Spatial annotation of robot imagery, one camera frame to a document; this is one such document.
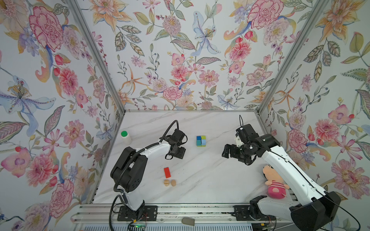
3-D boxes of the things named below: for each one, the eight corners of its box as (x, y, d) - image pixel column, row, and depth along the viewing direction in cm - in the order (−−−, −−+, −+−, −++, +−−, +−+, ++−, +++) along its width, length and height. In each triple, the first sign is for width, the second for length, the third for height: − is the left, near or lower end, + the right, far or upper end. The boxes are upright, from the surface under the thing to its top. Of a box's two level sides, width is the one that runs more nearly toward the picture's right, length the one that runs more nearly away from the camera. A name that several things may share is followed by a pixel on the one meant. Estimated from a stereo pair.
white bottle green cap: (124, 144, 103) (119, 136, 95) (126, 138, 106) (121, 130, 99) (130, 144, 103) (126, 136, 95) (132, 138, 106) (128, 130, 99)
